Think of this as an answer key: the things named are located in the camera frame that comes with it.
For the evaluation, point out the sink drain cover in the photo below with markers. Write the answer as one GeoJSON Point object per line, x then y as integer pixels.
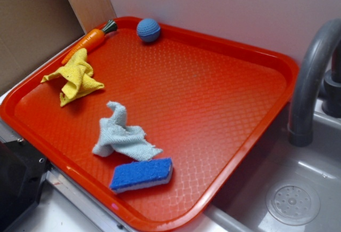
{"type": "Point", "coordinates": [292, 203]}

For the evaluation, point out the blue white sponge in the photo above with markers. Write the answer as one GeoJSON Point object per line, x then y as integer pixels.
{"type": "Point", "coordinates": [140, 175]}

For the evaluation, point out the yellow cloth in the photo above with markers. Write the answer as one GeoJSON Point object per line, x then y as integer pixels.
{"type": "Point", "coordinates": [79, 76]}

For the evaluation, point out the orange toy carrot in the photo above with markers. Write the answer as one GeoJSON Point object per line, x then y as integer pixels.
{"type": "Point", "coordinates": [91, 40]}

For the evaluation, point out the brown cardboard panel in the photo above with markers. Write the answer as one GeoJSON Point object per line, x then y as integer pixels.
{"type": "Point", "coordinates": [32, 31]}

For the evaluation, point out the black box corner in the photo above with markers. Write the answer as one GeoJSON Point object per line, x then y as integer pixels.
{"type": "Point", "coordinates": [23, 172]}

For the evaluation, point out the grey faucet handle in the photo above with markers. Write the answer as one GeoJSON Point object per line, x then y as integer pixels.
{"type": "Point", "coordinates": [331, 83]}

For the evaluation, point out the red plastic tray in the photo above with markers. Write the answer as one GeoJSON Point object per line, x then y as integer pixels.
{"type": "Point", "coordinates": [203, 100]}

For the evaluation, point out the blue dimpled ball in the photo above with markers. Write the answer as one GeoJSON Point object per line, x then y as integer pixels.
{"type": "Point", "coordinates": [148, 30]}

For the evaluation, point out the grey toy faucet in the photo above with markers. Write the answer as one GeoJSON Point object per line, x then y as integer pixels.
{"type": "Point", "coordinates": [309, 83]}

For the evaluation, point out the grey toy sink basin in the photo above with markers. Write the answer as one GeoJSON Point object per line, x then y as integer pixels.
{"type": "Point", "coordinates": [240, 204]}

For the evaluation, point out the light blue cloth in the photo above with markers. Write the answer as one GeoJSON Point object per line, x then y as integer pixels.
{"type": "Point", "coordinates": [116, 136]}

